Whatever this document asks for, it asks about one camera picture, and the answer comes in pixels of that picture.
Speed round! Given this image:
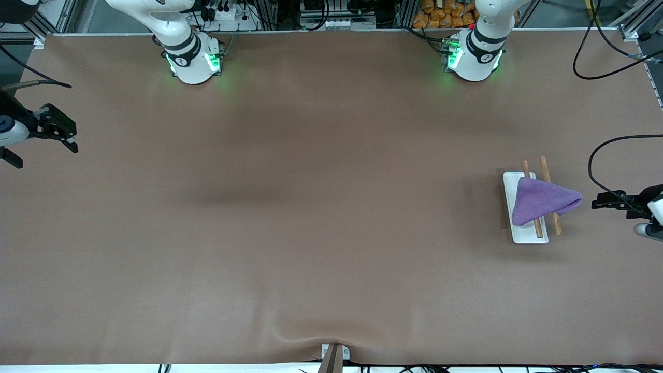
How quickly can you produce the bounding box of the purple towel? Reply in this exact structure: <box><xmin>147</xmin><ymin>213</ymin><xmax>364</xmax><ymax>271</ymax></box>
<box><xmin>511</xmin><ymin>177</ymin><xmax>584</xmax><ymax>227</ymax></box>

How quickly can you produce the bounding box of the wooden chopsticks pair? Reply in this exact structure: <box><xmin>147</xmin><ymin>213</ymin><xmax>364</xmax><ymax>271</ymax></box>
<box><xmin>540</xmin><ymin>156</ymin><xmax>564</xmax><ymax>237</ymax></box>

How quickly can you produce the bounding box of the white power strip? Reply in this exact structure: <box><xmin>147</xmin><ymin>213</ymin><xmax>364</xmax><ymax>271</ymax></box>
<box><xmin>204</xmin><ymin>0</ymin><xmax>258</xmax><ymax>32</ymax></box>

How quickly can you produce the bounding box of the orange lumpy objects pile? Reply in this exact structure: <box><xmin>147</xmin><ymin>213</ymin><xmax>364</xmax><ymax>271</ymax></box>
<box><xmin>413</xmin><ymin>0</ymin><xmax>520</xmax><ymax>30</ymax></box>

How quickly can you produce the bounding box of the black electronics box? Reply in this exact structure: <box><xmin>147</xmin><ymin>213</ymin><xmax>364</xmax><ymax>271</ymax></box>
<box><xmin>301</xmin><ymin>0</ymin><xmax>332</xmax><ymax>16</ymax></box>

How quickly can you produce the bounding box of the brown table cover mat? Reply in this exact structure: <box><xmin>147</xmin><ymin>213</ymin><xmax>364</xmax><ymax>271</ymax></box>
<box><xmin>0</xmin><ymin>30</ymin><xmax>663</xmax><ymax>366</ymax></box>

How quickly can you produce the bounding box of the white connector box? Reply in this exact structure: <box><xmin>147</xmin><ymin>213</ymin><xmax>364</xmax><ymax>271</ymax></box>
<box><xmin>321</xmin><ymin>18</ymin><xmax>377</xmax><ymax>31</ymax></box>

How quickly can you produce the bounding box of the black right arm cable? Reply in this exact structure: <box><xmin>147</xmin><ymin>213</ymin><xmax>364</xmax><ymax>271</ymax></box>
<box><xmin>0</xmin><ymin>44</ymin><xmax>73</xmax><ymax>94</ymax></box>

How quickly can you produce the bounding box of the white rack base plate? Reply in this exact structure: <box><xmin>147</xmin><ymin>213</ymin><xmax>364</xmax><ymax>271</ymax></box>
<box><xmin>502</xmin><ymin>171</ymin><xmax>550</xmax><ymax>245</ymax></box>

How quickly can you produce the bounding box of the aluminium frame profile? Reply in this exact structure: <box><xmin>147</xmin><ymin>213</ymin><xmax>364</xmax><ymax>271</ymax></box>
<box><xmin>21</xmin><ymin>0</ymin><xmax>78</xmax><ymax>48</ymax></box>
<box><xmin>611</xmin><ymin>0</ymin><xmax>663</xmax><ymax>110</ymax></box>

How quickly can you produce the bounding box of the aluminium camera mast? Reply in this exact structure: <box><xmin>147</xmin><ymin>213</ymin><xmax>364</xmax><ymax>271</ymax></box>
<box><xmin>317</xmin><ymin>343</ymin><xmax>344</xmax><ymax>373</ymax></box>

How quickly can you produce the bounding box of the silver mast bracket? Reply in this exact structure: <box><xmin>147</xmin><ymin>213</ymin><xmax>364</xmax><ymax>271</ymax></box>
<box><xmin>321</xmin><ymin>343</ymin><xmax>351</xmax><ymax>361</ymax></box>

